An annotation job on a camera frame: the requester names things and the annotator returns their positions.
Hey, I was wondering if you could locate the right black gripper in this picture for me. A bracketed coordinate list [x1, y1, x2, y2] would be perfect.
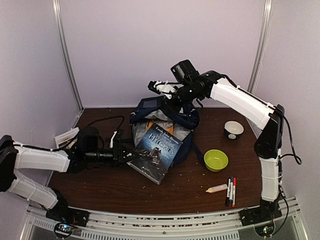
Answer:
[160, 81, 202, 115]

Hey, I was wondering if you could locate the dark Wuthering Heights book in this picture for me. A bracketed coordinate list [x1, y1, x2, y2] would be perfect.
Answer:
[127, 123, 183, 185]

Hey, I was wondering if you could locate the navy blue student backpack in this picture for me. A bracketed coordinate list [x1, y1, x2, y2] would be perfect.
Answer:
[129, 96, 206, 167]

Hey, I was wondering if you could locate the orange comic paperback book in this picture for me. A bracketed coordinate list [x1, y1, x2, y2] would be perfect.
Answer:
[146, 118, 174, 135]

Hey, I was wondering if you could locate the white Afternoon Tea book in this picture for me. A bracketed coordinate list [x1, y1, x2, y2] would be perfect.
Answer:
[54, 127, 80, 148]

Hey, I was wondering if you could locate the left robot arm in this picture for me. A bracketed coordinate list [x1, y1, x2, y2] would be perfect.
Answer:
[0, 126, 139, 222]

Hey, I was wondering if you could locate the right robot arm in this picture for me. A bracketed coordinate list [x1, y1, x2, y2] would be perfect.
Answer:
[155, 60, 284, 221]

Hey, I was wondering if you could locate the dark bowl white inside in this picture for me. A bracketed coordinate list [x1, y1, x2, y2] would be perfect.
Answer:
[223, 120, 245, 140]

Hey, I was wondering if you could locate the lime green bowl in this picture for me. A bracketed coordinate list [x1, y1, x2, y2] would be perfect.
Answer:
[203, 149, 229, 172]

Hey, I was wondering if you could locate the cream glue tube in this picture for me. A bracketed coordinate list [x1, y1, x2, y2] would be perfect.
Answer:
[205, 184, 228, 194]

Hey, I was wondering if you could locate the red marker pen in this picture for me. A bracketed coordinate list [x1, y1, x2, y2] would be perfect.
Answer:
[232, 177, 237, 208]

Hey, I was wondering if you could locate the blue marker pen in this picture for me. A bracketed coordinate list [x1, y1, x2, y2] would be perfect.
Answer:
[229, 176, 234, 205]

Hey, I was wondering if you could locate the black marker pen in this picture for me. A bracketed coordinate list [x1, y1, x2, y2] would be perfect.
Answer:
[225, 178, 231, 207]

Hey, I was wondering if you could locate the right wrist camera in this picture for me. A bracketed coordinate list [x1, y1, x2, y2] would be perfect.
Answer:
[147, 80, 177, 99]

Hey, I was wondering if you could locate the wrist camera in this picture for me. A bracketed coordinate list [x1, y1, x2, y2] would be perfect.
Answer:
[147, 80, 177, 99]
[109, 128, 124, 148]

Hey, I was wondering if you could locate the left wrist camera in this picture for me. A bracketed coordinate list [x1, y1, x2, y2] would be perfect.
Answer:
[109, 128, 124, 148]

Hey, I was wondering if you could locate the front aluminium rail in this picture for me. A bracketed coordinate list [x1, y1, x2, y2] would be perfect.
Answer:
[24, 197, 308, 240]

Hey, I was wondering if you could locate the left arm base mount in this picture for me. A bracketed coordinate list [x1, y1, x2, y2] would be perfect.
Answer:
[41, 199, 90, 240]

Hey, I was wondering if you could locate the right aluminium frame post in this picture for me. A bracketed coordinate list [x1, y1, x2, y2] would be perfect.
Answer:
[247, 0, 274, 95]

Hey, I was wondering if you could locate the aluminium frame post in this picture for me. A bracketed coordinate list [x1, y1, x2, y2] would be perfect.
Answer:
[52, 0, 84, 111]
[247, 0, 274, 95]

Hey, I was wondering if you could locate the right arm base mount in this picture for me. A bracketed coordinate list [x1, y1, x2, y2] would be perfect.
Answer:
[239, 198, 282, 238]

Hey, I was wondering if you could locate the left aluminium frame post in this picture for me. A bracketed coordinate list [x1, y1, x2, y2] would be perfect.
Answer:
[52, 0, 84, 111]

